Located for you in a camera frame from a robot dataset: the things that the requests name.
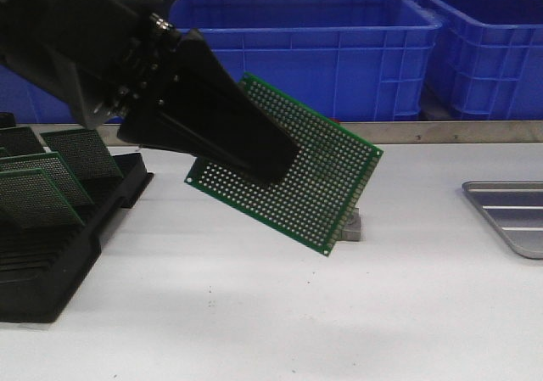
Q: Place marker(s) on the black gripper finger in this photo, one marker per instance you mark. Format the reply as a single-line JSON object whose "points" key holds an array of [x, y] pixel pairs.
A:
{"points": [[192, 105]]}

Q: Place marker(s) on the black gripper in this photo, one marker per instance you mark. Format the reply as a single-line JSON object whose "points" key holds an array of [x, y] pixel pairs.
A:
{"points": [[90, 54]]}

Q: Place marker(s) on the green perfboard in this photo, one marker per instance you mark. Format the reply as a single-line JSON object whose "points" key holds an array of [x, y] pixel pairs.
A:
{"points": [[314, 201], [84, 152], [30, 199], [20, 140], [56, 169]]}

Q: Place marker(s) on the black slotted board rack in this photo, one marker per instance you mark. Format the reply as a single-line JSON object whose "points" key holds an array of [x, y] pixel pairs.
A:
{"points": [[41, 268]]}

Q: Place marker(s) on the silver metal tray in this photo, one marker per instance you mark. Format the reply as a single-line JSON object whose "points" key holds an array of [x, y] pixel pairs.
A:
{"points": [[513, 209]]}

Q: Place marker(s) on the blue plastic crate left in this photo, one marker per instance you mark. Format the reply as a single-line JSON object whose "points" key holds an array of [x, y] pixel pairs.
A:
{"points": [[30, 104]]}

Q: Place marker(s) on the blue plastic crate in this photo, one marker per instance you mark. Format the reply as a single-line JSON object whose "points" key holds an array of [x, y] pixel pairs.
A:
{"points": [[350, 60], [487, 60], [30, 104]]}

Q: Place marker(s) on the blue plastic crate centre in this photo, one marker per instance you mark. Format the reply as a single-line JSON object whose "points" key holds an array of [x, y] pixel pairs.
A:
{"points": [[350, 60]]}

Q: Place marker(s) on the grey metal clamp block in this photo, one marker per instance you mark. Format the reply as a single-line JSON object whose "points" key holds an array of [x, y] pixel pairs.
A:
{"points": [[352, 230]]}

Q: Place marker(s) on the blue plastic crate right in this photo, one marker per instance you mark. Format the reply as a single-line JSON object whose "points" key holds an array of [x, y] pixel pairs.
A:
{"points": [[487, 60]]}

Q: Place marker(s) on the steel shelf rail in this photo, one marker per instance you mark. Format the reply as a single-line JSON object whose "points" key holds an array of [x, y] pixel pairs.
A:
{"points": [[377, 133]]}

